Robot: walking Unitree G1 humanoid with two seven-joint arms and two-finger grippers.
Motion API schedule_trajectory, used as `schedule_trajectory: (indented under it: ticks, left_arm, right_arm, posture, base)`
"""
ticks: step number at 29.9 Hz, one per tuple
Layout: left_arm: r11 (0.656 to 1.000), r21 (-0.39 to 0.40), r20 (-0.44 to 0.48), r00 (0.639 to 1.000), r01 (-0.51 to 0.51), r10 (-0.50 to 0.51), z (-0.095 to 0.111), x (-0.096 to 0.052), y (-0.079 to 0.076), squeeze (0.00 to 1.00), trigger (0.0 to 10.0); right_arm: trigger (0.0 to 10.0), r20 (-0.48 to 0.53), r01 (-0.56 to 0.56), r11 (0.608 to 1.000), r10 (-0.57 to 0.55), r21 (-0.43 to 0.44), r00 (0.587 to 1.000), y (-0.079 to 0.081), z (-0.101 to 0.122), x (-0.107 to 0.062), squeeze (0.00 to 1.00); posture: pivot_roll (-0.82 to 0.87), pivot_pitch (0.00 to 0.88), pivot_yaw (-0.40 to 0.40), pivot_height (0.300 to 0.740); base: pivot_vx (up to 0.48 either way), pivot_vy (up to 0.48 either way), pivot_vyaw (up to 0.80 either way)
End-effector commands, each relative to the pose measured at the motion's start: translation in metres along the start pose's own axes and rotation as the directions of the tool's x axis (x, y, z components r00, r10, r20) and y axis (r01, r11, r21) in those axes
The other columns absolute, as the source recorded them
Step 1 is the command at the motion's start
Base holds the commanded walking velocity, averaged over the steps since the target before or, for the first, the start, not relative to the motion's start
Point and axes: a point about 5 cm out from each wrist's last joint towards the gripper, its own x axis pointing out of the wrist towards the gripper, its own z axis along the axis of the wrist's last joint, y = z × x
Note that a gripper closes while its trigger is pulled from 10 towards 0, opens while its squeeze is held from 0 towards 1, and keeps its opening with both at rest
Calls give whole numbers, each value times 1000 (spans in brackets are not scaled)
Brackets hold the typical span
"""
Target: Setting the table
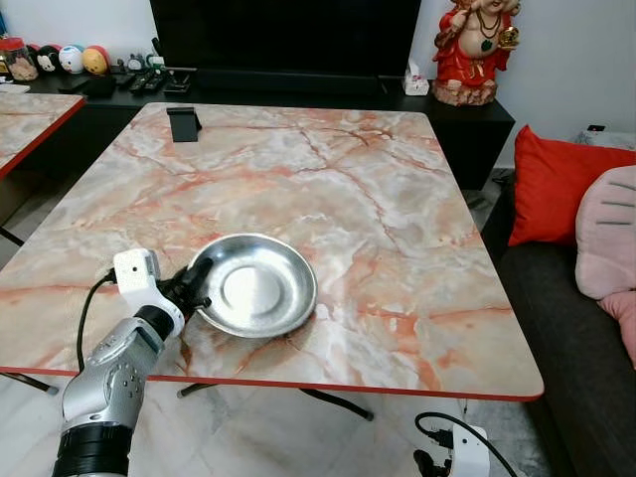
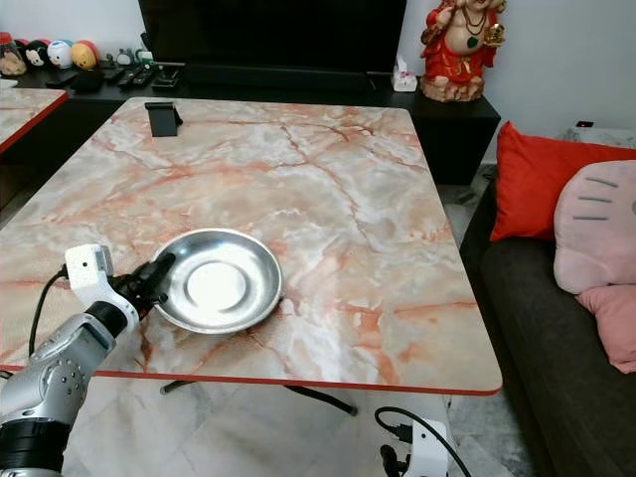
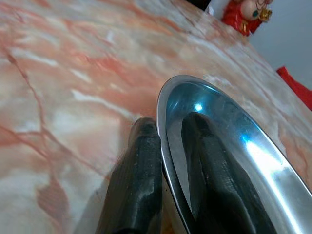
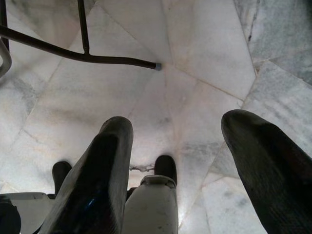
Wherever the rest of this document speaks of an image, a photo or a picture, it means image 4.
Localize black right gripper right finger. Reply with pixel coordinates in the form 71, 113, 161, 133
221, 109, 312, 234

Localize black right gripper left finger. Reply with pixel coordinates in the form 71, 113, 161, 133
46, 116, 134, 234

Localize white black robot right leg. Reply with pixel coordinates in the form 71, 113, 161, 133
124, 155, 177, 234

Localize black folding chair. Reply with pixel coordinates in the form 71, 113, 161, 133
0, 0, 162, 71

